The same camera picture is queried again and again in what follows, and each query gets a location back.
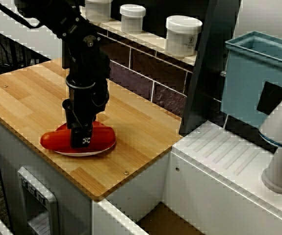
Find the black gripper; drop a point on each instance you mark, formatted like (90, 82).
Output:
(86, 102)

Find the red toy sausage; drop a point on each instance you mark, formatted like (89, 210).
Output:
(55, 142)

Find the black WidowX robot arm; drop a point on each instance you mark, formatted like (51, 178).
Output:
(64, 22)

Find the red round plate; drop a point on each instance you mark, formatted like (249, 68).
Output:
(82, 153)

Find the grey oven control panel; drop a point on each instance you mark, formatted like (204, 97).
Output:
(40, 195)

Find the plain white lidded jar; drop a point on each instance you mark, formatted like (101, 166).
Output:
(133, 19)
(97, 11)

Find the brown board inside cabinet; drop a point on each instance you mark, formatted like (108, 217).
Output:
(170, 220)

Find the white toy kitchen cabinet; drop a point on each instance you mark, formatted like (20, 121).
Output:
(204, 176)

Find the white jar with print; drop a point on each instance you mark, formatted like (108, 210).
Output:
(183, 36)

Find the large black upright panel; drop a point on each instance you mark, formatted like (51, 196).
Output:
(212, 73)

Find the blue plastic sink bin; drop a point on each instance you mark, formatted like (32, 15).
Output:
(243, 85)

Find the white toy faucet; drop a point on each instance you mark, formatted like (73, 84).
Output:
(280, 159)

